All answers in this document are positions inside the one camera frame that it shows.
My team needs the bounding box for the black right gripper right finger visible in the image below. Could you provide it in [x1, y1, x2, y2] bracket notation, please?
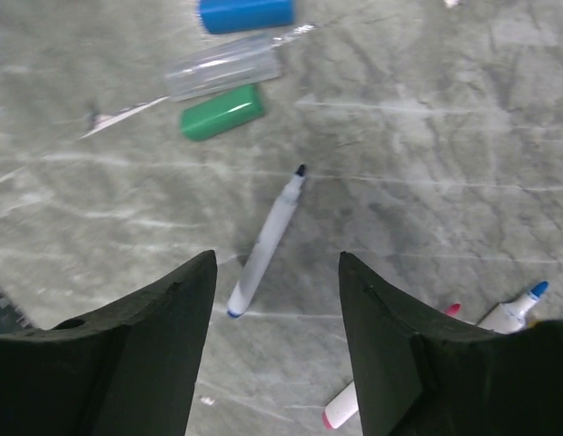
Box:
[339, 252, 563, 435]

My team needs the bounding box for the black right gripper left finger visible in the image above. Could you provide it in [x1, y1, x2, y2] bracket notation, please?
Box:
[0, 251, 217, 435]

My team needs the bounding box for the pink cap marker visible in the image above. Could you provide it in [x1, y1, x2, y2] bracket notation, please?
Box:
[321, 302, 462, 431]

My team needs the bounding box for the green pen cap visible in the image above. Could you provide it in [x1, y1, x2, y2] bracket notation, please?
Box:
[180, 84, 265, 142]

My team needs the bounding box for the clear pen cap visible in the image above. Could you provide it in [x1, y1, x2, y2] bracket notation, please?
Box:
[163, 34, 282, 102]

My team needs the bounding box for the light blue pen cap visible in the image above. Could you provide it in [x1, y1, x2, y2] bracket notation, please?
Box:
[199, 0, 295, 35]

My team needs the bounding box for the dark blue cap marker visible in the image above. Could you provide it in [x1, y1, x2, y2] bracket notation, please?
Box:
[477, 281, 549, 334]

